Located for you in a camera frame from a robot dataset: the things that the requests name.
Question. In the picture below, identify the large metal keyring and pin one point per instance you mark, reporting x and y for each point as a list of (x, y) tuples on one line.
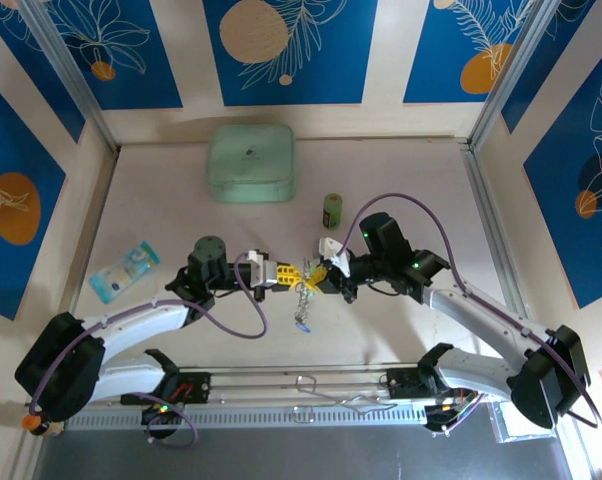
[(303, 302)]

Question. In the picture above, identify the blue key tag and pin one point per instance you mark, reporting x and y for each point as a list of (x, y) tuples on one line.
[(305, 328)]

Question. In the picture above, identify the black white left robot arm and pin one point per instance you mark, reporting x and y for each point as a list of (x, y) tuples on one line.
[(56, 365)]

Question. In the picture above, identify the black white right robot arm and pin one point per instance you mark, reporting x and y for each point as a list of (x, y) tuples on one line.
[(546, 385)]

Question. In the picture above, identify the green cylindrical can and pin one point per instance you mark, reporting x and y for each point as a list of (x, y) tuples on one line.
[(332, 212)]

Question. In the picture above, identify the blue white wipes packet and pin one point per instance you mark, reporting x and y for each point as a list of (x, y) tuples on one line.
[(123, 267)]

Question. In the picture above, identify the mint green square case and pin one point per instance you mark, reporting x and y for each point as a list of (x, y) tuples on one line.
[(251, 160)]

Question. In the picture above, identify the small bottle with orange cap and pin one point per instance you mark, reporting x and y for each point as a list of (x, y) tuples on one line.
[(31, 424)]

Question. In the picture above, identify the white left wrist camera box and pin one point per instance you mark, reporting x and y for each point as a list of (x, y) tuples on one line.
[(266, 267)]

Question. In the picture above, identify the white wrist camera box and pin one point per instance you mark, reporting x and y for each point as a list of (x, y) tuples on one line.
[(266, 267), (333, 252)]

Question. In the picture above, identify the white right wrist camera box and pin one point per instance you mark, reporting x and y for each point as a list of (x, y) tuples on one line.
[(333, 252)]

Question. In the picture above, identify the aluminium mounting rail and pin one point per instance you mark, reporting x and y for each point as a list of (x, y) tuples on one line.
[(256, 380)]

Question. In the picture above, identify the aluminium table side rail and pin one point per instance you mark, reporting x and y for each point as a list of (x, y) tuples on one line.
[(103, 200), (481, 190)]

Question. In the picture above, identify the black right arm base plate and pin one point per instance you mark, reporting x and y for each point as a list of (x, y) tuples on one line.
[(400, 385)]

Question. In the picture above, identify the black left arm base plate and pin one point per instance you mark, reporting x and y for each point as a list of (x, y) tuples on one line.
[(198, 387)]

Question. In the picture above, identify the blue floral wall panel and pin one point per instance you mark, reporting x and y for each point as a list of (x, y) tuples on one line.
[(11, 150), (431, 60), (131, 75), (46, 80), (556, 225), (551, 65), (331, 75)]

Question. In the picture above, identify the aluminium frame post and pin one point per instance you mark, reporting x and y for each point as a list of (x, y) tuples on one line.
[(72, 75), (517, 75)]

